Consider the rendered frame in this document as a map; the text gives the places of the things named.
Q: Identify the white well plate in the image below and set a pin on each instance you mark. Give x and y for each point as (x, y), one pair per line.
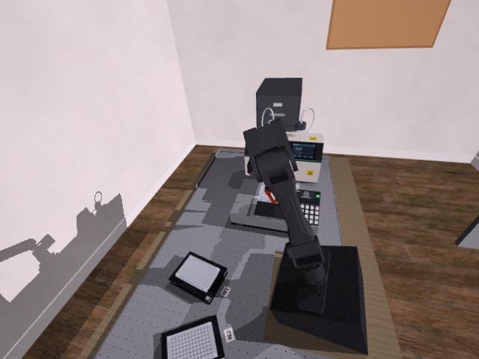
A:
(263, 196)
(195, 343)
(195, 273)

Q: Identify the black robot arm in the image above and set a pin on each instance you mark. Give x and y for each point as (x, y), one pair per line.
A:
(272, 167)

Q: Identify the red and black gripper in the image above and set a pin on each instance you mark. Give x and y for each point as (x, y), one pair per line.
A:
(267, 191)

